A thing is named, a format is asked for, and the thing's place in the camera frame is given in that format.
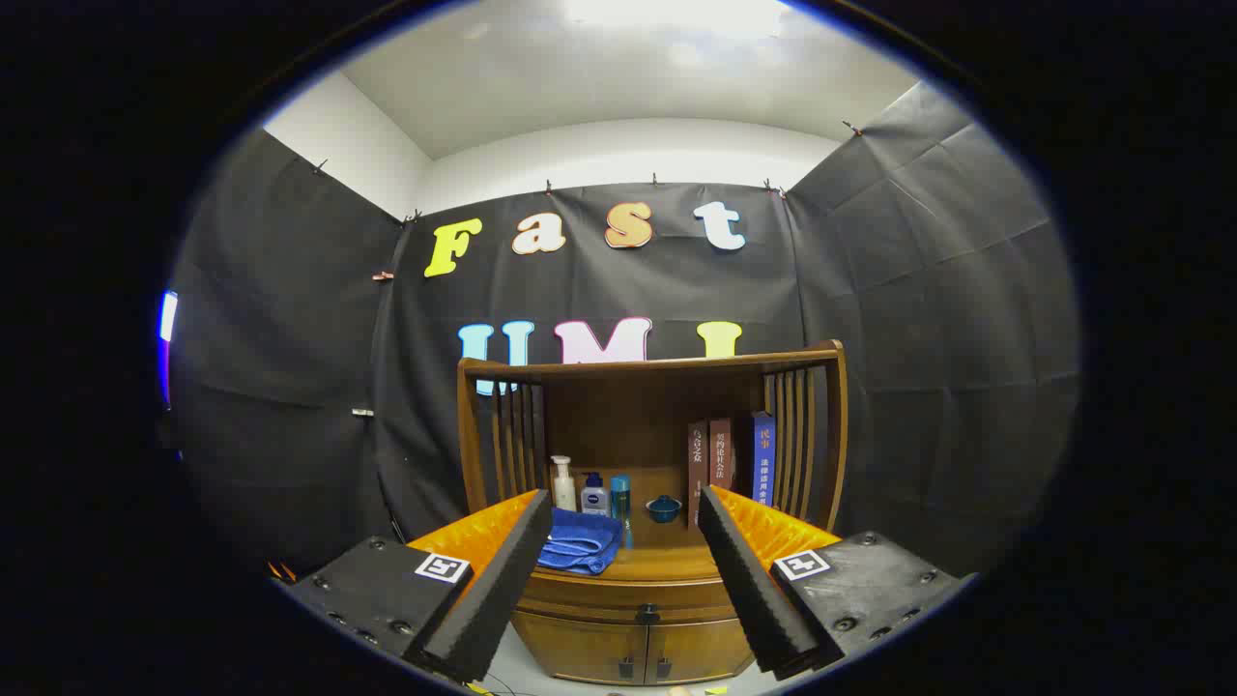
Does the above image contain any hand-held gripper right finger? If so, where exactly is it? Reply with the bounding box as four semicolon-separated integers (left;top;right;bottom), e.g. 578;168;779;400
696;484;972;682

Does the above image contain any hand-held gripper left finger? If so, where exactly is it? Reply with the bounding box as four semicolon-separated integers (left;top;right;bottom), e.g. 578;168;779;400
290;488;554;684

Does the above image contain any brown wooden drawer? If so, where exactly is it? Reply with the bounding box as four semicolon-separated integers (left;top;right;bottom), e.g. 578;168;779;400
515;575;753;626

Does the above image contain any wooden cabinet door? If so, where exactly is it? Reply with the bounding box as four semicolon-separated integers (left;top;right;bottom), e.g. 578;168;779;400
512;611;647;685
646;619;755;683

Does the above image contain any wooden countertop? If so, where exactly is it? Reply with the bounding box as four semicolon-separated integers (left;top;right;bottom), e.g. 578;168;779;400
527;472;737;583

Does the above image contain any brown wooden cabinet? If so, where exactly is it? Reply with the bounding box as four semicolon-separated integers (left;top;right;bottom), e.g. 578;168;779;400
456;340;849;685

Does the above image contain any blue folded towel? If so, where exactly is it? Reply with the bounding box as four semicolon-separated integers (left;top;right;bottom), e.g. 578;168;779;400
537;507;624;577

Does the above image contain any blue book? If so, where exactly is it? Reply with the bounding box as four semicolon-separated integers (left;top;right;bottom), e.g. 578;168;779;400
739;411;777;508

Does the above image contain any dark brown book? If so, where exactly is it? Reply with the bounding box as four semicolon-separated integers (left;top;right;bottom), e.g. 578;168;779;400
687;420;711;529

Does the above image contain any reddish brown book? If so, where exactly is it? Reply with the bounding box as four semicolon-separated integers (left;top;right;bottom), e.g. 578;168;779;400
708;418;734;494

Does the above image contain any tall teal bottle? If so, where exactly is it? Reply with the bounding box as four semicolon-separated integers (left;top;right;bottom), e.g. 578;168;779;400
610;475;634;549

